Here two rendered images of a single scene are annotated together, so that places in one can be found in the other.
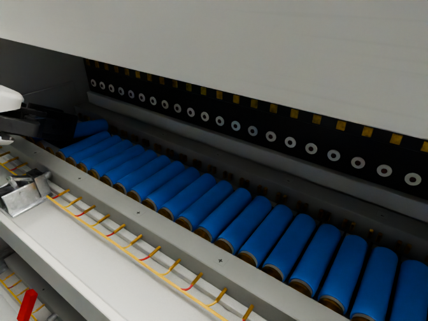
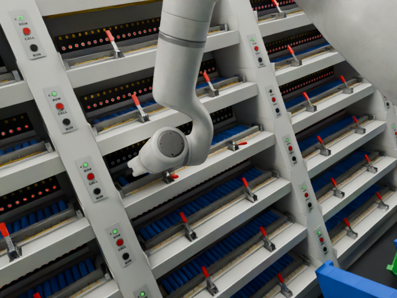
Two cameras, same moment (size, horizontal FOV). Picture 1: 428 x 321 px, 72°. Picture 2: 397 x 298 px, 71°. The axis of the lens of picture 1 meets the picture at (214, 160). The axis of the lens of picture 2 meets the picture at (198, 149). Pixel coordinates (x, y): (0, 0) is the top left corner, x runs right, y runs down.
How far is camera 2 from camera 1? 88 cm
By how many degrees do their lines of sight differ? 56
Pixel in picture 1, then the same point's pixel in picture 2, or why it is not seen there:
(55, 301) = (178, 224)
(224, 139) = not seen: hidden behind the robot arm
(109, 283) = (206, 164)
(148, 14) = not seen: hidden behind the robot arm
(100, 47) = (181, 122)
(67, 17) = (172, 120)
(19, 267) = (154, 238)
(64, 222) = (182, 172)
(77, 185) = not seen: hidden behind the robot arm
